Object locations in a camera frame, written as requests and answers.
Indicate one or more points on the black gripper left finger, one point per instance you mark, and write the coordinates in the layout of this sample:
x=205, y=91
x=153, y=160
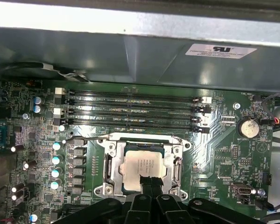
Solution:
x=140, y=210

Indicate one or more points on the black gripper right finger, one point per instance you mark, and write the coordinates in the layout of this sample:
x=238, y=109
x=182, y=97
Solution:
x=168, y=210

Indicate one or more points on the silver internal USB port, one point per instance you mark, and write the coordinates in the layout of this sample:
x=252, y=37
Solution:
x=243, y=191

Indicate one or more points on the green motherboard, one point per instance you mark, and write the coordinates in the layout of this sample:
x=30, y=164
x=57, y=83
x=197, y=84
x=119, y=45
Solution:
x=212, y=163

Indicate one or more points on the silver CPU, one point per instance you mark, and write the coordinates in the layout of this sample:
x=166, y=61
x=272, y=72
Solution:
x=142, y=161

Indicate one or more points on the white case sticker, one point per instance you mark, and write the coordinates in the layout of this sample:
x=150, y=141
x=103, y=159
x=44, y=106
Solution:
x=220, y=52

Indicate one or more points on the metal locking lever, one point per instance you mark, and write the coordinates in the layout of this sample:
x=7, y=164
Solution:
x=95, y=138

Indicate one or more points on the CPU socket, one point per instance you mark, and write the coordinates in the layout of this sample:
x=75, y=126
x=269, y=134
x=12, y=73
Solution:
x=121, y=136

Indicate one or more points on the black RAM slot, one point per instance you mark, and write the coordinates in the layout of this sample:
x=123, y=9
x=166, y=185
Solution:
x=130, y=125
x=130, y=106
x=130, y=96
x=130, y=116

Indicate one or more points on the dark grey PC case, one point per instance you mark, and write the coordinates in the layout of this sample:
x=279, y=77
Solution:
x=107, y=58

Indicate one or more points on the silver coin battery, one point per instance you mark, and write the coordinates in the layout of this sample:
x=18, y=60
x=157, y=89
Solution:
x=248, y=128

